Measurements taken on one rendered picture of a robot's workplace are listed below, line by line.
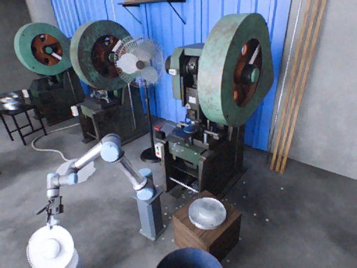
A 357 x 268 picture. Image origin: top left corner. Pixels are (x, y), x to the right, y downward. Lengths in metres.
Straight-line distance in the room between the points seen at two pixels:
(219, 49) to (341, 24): 1.56
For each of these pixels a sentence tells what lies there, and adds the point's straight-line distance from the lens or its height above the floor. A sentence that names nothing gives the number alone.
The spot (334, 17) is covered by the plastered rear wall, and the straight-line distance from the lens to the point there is 2.79.
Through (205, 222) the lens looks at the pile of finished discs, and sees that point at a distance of 1.80.
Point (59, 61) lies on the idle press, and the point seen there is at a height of 1.12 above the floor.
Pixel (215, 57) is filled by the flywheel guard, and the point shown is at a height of 1.51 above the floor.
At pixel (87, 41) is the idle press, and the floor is 1.54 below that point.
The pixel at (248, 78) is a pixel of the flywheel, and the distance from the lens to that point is 1.72.
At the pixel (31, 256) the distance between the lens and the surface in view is 1.87.
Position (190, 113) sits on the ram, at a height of 0.94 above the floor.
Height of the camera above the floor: 1.75
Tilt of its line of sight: 28 degrees down
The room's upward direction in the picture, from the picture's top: 3 degrees counter-clockwise
